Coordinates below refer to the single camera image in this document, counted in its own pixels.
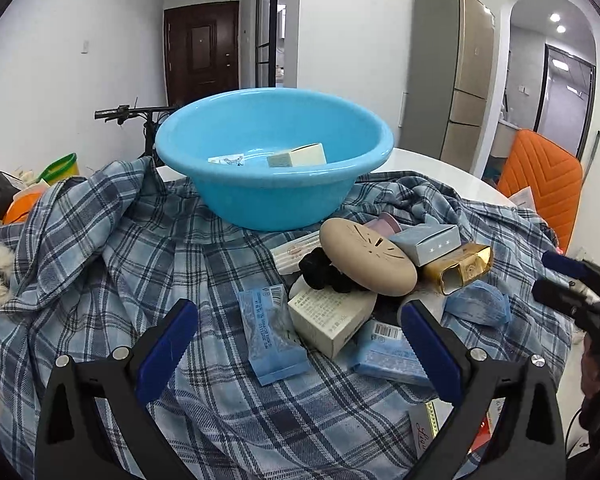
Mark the light blue wipes packet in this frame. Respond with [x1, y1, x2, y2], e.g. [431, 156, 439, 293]
[238, 285, 311, 386]
[353, 320, 431, 388]

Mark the beige round vented case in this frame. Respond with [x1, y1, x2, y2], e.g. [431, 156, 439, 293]
[320, 218, 417, 297]

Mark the white barcode cardboard box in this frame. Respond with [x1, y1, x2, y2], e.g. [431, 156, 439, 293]
[266, 143, 327, 168]

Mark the person right hand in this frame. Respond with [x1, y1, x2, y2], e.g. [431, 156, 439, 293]
[581, 333, 600, 400]

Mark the blue crumpled mask packet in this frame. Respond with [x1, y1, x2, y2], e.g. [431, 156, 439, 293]
[444, 281, 512, 328]

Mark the white paper sheet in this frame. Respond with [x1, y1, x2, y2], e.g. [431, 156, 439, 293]
[509, 186, 536, 211]

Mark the orange chair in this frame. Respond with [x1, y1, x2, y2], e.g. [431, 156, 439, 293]
[496, 129, 583, 252]

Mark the gold foil pack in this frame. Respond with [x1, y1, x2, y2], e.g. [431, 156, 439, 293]
[422, 243, 493, 296]

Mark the blue plaid shirt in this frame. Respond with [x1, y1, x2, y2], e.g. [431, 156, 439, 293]
[0, 156, 574, 480]

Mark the white text small box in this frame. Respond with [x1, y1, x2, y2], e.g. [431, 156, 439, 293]
[288, 287, 377, 359]

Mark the grey starred small box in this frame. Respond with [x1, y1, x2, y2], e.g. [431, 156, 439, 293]
[389, 223, 462, 268]

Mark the pink roll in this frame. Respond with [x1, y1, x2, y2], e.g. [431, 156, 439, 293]
[365, 212, 402, 238]

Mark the black hair scrunchie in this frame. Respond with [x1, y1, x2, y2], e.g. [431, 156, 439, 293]
[299, 247, 363, 294]

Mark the white chopsticks sleeve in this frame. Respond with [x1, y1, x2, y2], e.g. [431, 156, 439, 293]
[270, 231, 321, 275]

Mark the orange snack bag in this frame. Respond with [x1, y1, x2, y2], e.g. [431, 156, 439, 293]
[3, 182, 48, 226]

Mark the yellow green-rimmed container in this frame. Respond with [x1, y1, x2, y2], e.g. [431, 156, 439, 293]
[38, 153, 80, 185]

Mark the blue plastic basin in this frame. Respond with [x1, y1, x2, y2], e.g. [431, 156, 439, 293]
[156, 88, 394, 232]

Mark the gold refrigerator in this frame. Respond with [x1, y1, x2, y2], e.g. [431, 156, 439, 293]
[399, 0, 495, 171]

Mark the black bicycle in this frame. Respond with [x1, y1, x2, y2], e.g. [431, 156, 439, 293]
[93, 96, 182, 162]

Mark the dark brown door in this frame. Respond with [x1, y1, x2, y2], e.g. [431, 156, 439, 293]
[164, 0, 239, 106]

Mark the black glass sliding door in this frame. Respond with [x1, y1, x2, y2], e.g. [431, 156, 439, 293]
[254, 0, 287, 88]

